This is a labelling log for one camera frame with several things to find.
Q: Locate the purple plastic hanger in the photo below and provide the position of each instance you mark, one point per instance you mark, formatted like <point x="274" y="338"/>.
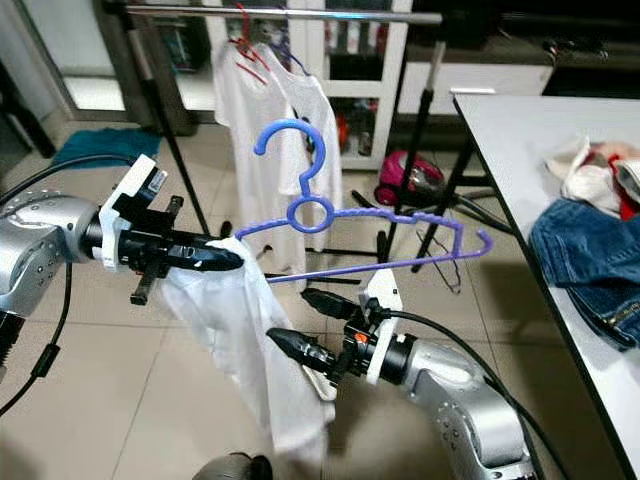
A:
<point x="320" y="150"/>
<point x="295" y="60"/>

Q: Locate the teal floor mat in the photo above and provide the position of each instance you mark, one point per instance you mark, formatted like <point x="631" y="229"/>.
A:
<point x="100" y="148"/>

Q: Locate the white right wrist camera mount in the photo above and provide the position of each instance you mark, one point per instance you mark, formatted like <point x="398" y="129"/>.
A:
<point x="382" y="295"/>

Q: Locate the beige pink cloth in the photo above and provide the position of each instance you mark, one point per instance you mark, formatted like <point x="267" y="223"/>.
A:
<point x="580" y="175"/>

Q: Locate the red plastic hanger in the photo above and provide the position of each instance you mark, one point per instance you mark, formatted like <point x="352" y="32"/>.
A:
<point x="245" y="45"/>

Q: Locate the black rack stand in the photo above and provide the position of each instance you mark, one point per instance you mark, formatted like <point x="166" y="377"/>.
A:
<point x="438" y="65"/>
<point x="150" y="80"/>

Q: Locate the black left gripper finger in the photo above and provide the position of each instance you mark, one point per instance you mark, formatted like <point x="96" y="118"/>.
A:
<point x="208" y="248"/>
<point x="208" y="264"/>

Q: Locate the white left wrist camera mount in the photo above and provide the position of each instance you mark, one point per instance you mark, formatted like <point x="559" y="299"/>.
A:
<point x="130" y="195"/>

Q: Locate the pink vacuum cleaner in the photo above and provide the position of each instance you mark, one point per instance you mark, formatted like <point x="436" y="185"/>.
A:
<point x="405" y="178"/>

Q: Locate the blue denim jeans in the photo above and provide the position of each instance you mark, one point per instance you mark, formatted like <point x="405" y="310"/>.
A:
<point x="590" y="260"/>

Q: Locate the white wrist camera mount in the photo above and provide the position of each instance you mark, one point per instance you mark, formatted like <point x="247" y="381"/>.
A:
<point x="130" y="195"/>
<point x="382" y="295"/>

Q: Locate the chrome clothes rail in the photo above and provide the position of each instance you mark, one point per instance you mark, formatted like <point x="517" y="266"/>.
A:
<point x="360" y="17"/>

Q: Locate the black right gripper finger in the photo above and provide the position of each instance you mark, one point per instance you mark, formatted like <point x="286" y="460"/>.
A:
<point x="338" y="305"/>
<point x="308" y="352"/>

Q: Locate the white glass-door cabinet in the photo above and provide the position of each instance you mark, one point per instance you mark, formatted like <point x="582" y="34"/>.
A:
<point x="470" y="90"/>

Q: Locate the white t-shirt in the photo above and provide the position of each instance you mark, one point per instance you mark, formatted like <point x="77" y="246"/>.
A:
<point x="240" y="350"/>
<point x="328" y="130"/>
<point x="250" y="150"/>

